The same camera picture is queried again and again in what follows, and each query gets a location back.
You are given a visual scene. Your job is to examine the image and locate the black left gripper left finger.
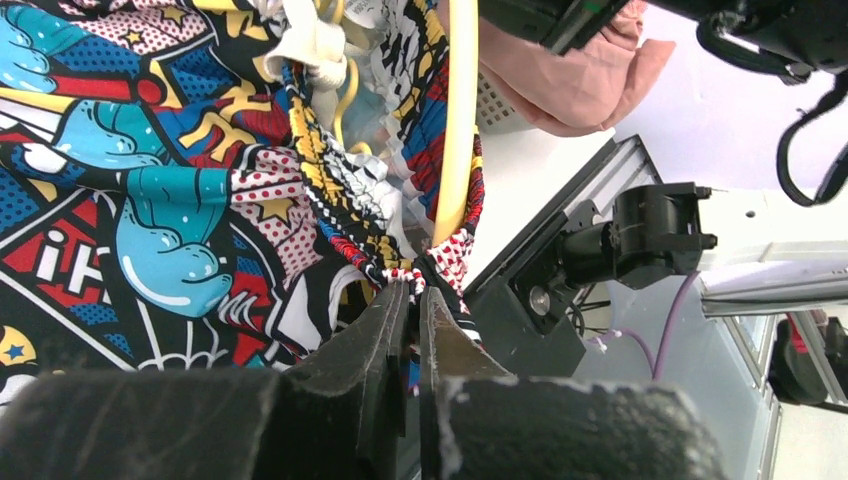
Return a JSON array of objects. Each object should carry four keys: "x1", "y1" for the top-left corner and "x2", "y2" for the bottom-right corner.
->
[{"x1": 1, "y1": 283, "x2": 410, "y2": 479}]

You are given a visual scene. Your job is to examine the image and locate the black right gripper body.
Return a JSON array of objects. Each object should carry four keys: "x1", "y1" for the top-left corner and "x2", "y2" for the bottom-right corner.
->
[{"x1": 478, "y1": 0, "x2": 629, "y2": 55}]

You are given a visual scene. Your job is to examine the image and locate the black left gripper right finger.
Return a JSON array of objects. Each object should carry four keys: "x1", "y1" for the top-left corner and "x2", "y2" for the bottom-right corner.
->
[{"x1": 419, "y1": 287, "x2": 725, "y2": 479}]

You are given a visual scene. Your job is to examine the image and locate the pink shorts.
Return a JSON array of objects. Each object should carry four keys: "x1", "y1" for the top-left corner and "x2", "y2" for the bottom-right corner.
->
[{"x1": 478, "y1": 1, "x2": 676, "y2": 137}]

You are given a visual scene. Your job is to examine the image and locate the yellow hanger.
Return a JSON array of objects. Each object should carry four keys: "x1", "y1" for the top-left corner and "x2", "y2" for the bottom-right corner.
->
[{"x1": 311, "y1": 0, "x2": 481, "y2": 248}]

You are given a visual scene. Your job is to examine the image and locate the colourful comic print shorts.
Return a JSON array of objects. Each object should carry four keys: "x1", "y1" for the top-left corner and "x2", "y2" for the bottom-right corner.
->
[{"x1": 1, "y1": 1, "x2": 484, "y2": 407}]

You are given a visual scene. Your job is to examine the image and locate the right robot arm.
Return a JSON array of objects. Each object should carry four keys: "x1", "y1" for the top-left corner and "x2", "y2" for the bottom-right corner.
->
[{"x1": 554, "y1": 1, "x2": 847, "y2": 290}]

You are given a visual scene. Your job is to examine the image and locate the white plastic basket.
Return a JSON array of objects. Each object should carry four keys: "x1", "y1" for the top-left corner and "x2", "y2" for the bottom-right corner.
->
[{"x1": 476, "y1": 72, "x2": 533, "y2": 135}]

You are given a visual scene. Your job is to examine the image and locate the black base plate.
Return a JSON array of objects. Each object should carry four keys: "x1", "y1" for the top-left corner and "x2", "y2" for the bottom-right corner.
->
[{"x1": 465, "y1": 135, "x2": 661, "y2": 377}]

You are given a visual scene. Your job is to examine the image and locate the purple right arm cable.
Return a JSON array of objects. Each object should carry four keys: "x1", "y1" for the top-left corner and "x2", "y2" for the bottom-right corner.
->
[{"x1": 589, "y1": 270, "x2": 702, "y2": 382}]

